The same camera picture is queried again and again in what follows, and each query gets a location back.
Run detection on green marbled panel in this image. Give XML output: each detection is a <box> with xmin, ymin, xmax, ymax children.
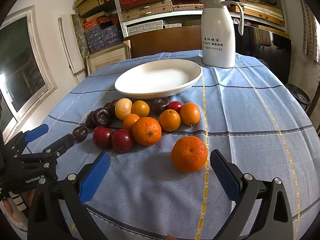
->
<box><xmin>71</xmin><ymin>14</ymin><xmax>90</xmax><ymax>56</ymax></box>

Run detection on white oval plate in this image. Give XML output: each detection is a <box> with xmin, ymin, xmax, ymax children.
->
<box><xmin>114</xmin><ymin>59</ymin><xmax>203</xmax><ymax>100</ymax></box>

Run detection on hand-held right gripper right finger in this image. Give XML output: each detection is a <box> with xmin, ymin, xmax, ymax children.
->
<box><xmin>209</xmin><ymin>149</ymin><xmax>295</xmax><ymax>240</ymax></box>

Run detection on light wooden picture frame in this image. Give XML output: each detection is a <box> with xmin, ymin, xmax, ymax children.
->
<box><xmin>86</xmin><ymin>42</ymin><xmax>132</xmax><ymax>77</ymax></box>

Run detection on pale yellow round fruit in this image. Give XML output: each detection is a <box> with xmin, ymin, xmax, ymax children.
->
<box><xmin>115</xmin><ymin>98</ymin><xmax>133</xmax><ymax>120</ymax></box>

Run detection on blue checked tablecloth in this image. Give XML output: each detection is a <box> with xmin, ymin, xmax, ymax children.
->
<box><xmin>3</xmin><ymin>50</ymin><xmax>320</xmax><ymax>240</ymax></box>

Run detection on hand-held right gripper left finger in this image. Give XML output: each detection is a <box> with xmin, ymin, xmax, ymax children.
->
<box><xmin>27</xmin><ymin>151</ymin><xmax>112</xmax><ymax>240</ymax></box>

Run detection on white leaning board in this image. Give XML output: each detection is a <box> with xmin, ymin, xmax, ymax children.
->
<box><xmin>58</xmin><ymin>14</ymin><xmax>86</xmax><ymax>77</ymax></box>

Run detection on stack of woven flat boxes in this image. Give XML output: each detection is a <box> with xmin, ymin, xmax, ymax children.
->
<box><xmin>121</xmin><ymin>0</ymin><xmax>244</xmax><ymax>22</ymax></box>

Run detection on stack of wooden frames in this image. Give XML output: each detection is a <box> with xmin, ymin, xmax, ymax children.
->
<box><xmin>229</xmin><ymin>0</ymin><xmax>286</xmax><ymax>27</ymax></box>

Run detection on stack of blue patterned boxes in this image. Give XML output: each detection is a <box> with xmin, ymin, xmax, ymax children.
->
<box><xmin>84</xmin><ymin>24</ymin><xmax>125</xmax><ymax>54</ymax></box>

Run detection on white framed window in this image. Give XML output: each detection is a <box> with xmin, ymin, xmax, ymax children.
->
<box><xmin>0</xmin><ymin>5</ymin><xmax>58</xmax><ymax>143</ymax></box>

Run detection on white patterned flat box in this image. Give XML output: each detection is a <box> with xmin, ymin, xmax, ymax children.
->
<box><xmin>127</xmin><ymin>20</ymin><xmax>169</xmax><ymax>36</ymax></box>

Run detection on large textured mandarin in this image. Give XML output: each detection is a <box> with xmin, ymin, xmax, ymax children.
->
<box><xmin>132</xmin><ymin>116</ymin><xmax>162</xmax><ymax>147</ymax></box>
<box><xmin>171</xmin><ymin>136</ymin><xmax>208</xmax><ymax>173</ymax></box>

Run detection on woven bamboo blind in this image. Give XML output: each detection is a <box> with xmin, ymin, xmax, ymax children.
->
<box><xmin>299</xmin><ymin>0</ymin><xmax>320</xmax><ymax>63</ymax></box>

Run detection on small smooth orange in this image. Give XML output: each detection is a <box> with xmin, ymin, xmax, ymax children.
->
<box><xmin>122</xmin><ymin>113</ymin><xmax>140</xmax><ymax>130</ymax></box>
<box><xmin>180</xmin><ymin>103</ymin><xmax>201</xmax><ymax>127</ymax></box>
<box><xmin>131</xmin><ymin>100</ymin><xmax>150</xmax><ymax>118</ymax></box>
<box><xmin>158</xmin><ymin>109</ymin><xmax>181</xmax><ymax>132</ymax></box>

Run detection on white thermos jug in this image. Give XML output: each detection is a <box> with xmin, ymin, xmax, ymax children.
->
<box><xmin>199</xmin><ymin>0</ymin><xmax>244</xmax><ymax>68</ymax></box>

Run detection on dark red plum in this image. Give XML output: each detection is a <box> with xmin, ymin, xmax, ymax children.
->
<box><xmin>111</xmin><ymin>128</ymin><xmax>135</xmax><ymax>153</ymax></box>
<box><xmin>92</xmin><ymin>126</ymin><xmax>114</xmax><ymax>150</ymax></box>

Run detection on black round stool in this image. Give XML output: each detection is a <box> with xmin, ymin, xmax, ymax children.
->
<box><xmin>285</xmin><ymin>83</ymin><xmax>311</xmax><ymax>111</ymax></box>

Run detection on white metal shelf rack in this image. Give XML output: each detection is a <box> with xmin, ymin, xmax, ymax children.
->
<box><xmin>110</xmin><ymin>0</ymin><xmax>288</xmax><ymax>43</ymax></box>

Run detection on orange patterned boxes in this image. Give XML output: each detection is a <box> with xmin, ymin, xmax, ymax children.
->
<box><xmin>83</xmin><ymin>17</ymin><xmax>121</xmax><ymax>31</ymax></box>

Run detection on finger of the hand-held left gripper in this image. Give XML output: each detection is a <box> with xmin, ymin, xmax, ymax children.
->
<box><xmin>22</xmin><ymin>133</ymin><xmax>75</xmax><ymax>166</ymax></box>
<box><xmin>5</xmin><ymin>124</ymin><xmax>50</xmax><ymax>155</ymax></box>

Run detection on brown wooden board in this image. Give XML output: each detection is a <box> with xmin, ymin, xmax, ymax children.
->
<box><xmin>123</xmin><ymin>26</ymin><xmax>203</xmax><ymax>59</ymax></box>

